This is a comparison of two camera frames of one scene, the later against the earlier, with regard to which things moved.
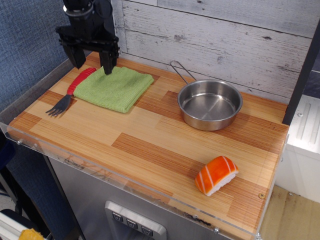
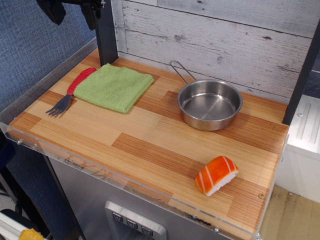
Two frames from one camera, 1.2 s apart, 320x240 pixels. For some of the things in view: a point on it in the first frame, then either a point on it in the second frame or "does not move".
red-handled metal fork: x=62 y=104 does not move
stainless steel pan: x=210 y=104 does not move
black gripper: x=95 y=32 → x=55 y=10
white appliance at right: x=299 y=172 does not move
